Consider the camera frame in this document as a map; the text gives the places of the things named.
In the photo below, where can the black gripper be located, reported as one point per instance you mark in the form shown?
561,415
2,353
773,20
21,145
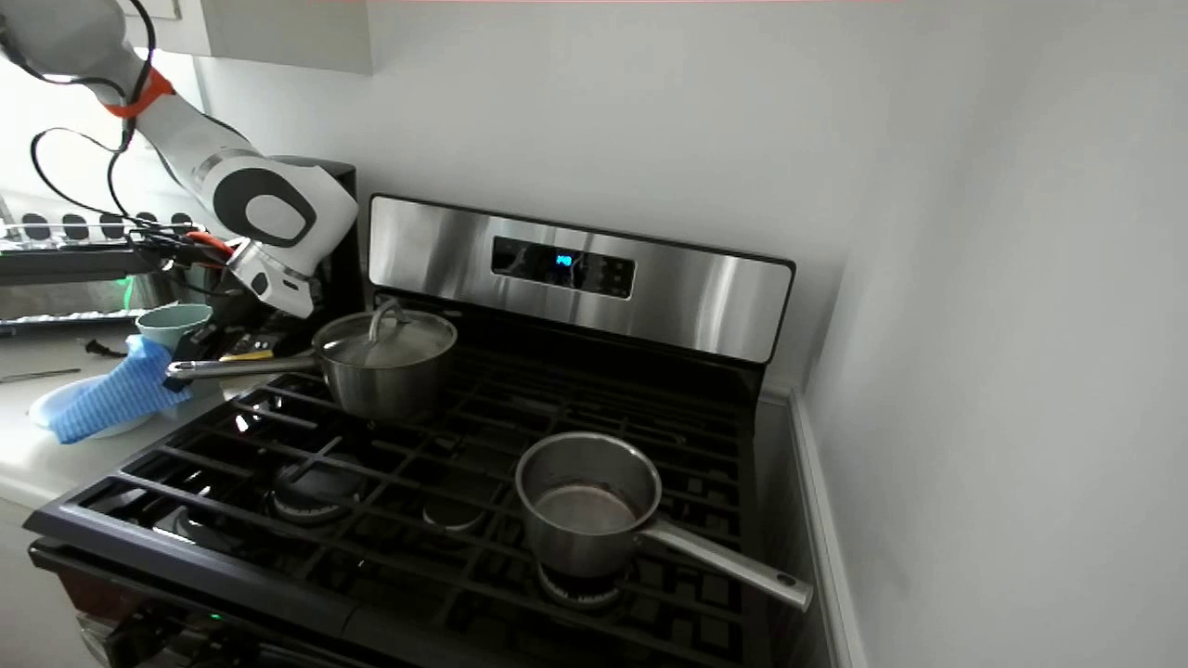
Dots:
227,285

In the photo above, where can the black stove control display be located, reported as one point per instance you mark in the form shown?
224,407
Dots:
561,266

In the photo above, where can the stainless steel countertop appliance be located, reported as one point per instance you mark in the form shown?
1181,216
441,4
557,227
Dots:
74,266

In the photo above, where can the teal mug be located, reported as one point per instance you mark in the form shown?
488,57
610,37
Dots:
167,324

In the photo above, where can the bright window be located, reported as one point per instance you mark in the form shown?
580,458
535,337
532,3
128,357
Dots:
74,174

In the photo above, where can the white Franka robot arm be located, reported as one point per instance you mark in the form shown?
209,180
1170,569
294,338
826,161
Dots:
284,208

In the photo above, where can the stainless steel gas stove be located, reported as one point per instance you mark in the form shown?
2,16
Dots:
373,531

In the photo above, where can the blue cloth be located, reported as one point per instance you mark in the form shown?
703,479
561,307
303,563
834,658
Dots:
113,400

